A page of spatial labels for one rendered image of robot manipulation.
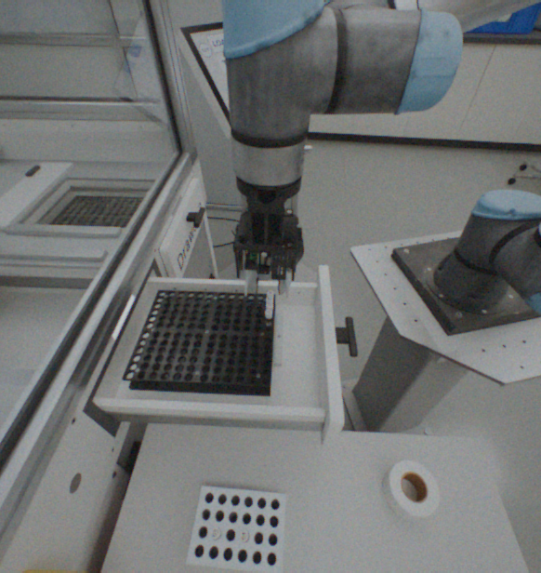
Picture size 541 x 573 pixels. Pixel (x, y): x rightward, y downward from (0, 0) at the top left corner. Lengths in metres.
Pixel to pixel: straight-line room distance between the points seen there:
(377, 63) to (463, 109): 3.31
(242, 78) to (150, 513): 0.58
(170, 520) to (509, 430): 1.39
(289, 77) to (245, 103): 0.04
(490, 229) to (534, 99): 3.14
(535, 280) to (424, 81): 0.41
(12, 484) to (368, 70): 0.49
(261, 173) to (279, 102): 0.06
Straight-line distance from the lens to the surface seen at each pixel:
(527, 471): 1.66
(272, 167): 0.30
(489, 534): 0.66
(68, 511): 0.54
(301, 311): 0.63
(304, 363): 0.57
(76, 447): 0.51
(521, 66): 3.65
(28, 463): 0.44
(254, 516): 0.54
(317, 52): 0.28
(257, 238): 0.35
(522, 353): 0.84
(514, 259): 0.67
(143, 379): 0.52
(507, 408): 1.74
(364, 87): 0.30
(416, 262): 0.87
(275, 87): 0.28
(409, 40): 0.31
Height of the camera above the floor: 1.34
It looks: 46 degrees down
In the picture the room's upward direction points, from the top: straight up
